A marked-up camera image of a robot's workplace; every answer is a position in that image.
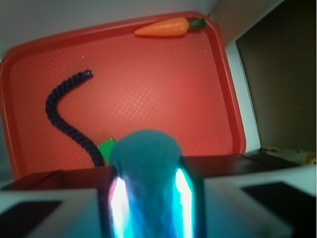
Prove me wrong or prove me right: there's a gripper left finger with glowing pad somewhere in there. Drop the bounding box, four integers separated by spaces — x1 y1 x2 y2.
0 167 117 238

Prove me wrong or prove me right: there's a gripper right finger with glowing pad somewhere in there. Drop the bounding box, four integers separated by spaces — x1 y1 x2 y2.
176 154 317 238

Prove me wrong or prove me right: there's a blue ball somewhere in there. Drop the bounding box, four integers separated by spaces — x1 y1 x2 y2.
109 130 183 238

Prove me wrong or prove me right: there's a green rectangular block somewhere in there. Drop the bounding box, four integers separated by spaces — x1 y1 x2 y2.
97 137 116 165

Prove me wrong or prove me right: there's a red plastic tray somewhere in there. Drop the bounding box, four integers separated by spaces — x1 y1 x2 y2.
0 14 246 179

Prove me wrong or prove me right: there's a brown cardboard box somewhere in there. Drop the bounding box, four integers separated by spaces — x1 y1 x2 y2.
209 0 317 164

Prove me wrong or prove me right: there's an orange toy carrot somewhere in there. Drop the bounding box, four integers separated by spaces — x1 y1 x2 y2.
134 17 206 37

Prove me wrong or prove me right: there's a dark blue rope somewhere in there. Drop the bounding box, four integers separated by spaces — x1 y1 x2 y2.
45 70 106 168

